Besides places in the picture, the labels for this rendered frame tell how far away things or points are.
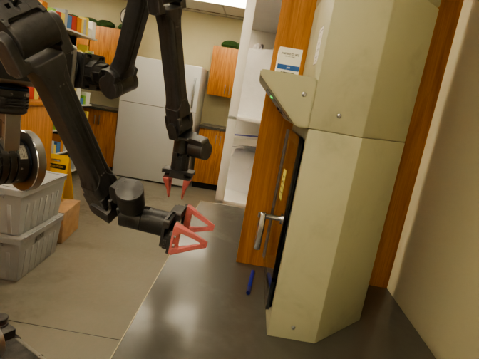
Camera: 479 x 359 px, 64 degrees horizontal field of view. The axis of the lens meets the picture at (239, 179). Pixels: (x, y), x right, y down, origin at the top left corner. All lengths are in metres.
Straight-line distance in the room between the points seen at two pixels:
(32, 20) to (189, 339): 0.66
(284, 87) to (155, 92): 5.11
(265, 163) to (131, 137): 4.90
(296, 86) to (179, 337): 0.57
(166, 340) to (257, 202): 0.52
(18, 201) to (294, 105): 2.30
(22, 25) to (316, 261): 0.69
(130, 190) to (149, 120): 5.09
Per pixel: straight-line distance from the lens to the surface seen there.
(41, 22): 0.73
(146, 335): 0.88
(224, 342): 0.89
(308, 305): 0.91
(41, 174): 1.38
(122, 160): 6.07
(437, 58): 1.27
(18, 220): 2.89
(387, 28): 0.83
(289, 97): 0.79
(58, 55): 0.74
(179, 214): 0.86
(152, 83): 5.86
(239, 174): 2.22
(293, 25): 1.18
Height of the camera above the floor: 1.44
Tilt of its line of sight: 12 degrees down
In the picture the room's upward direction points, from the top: 10 degrees clockwise
